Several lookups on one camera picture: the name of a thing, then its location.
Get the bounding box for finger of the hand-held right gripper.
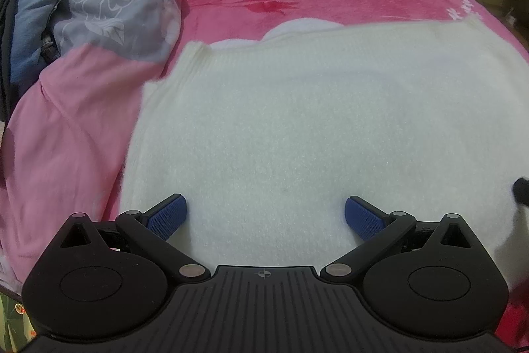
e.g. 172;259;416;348
511;177;529;209

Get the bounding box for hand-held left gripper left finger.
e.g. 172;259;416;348
58;194;211;283

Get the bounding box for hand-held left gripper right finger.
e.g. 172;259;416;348
320;196;476;283

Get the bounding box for white fluffy blanket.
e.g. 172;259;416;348
120;16;529;296

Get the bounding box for pink fluffy cloth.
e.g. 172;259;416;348
496;287;529;353

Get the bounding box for pink grey floral quilt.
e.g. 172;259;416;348
0;0;193;287

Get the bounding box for blue jeans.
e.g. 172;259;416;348
10;0;77;85

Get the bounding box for black garment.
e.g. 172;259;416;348
0;0;25;118

